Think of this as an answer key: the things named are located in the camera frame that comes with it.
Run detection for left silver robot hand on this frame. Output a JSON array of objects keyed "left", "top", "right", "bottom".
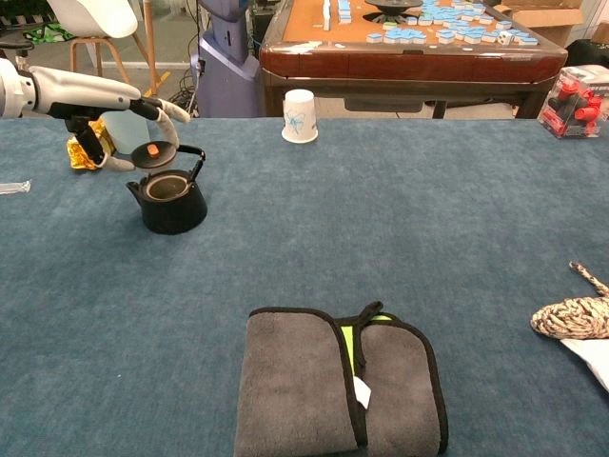
[{"left": 28, "top": 65, "right": 191, "bottom": 172}]

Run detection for black lid with orange knob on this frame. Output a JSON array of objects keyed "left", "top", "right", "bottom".
[{"left": 129, "top": 141, "right": 178, "bottom": 170}]

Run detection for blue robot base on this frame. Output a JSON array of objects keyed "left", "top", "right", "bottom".
[{"left": 189, "top": 0, "right": 263, "bottom": 118}]

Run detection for light blue plastic cup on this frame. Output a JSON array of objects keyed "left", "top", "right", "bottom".
[{"left": 102, "top": 109, "right": 151, "bottom": 155}]

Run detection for gold foil packet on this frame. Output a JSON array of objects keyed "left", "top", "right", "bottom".
[{"left": 67, "top": 118, "right": 117, "bottom": 171}]

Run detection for green bag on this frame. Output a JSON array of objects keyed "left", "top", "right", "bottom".
[{"left": 23, "top": 23, "right": 75, "bottom": 44}]

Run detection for white chair wooden legs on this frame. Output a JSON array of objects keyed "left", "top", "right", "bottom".
[{"left": 46, "top": 0, "right": 156, "bottom": 100}]

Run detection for light wooden pole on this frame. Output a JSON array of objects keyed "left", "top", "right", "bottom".
[{"left": 141, "top": 0, "right": 161, "bottom": 98}]

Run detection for white paper cup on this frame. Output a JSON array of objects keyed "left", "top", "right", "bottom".
[{"left": 281, "top": 89, "right": 319, "bottom": 144}]

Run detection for blue felt table mat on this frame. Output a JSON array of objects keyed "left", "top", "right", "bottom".
[{"left": 0, "top": 116, "right": 609, "bottom": 457}]

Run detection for black round dish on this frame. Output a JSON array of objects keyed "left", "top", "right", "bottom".
[{"left": 363, "top": 0, "right": 423, "bottom": 14}]

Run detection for brown mahjong table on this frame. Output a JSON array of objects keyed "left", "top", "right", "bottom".
[{"left": 259, "top": 0, "right": 569, "bottom": 119}]

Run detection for grey folded towel black trim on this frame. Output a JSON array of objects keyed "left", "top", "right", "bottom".
[{"left": 233, "top": 300, "right": 450, "bottom": 457}]

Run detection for brown cardboard box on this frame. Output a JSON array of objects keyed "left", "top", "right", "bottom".
[{"left": 492, "top": 0, "right": 586, "bottom": 47}]

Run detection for clear box red black parts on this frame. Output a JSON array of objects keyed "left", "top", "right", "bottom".
[{"left": 537, "top": 65, "right": 609, "bottom": 140}]

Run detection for white packet blue print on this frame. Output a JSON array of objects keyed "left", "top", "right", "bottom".
[{"left": 560, "top": 336, "right": 609, "bottom": 394}]

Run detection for black cable bundle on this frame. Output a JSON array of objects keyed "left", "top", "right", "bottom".
[{"left": 154, "top": 70, "right": 201, "bottom": 119}]

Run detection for black teapot with handle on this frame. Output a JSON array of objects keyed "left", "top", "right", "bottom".
[{"left": 126, "top": 145, "right": 208, "bottom": 235}]

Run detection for braided beige rope bundle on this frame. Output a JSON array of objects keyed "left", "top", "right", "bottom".
[{"left": 530, "top": 261, "right": 609, "bottom": 340}]

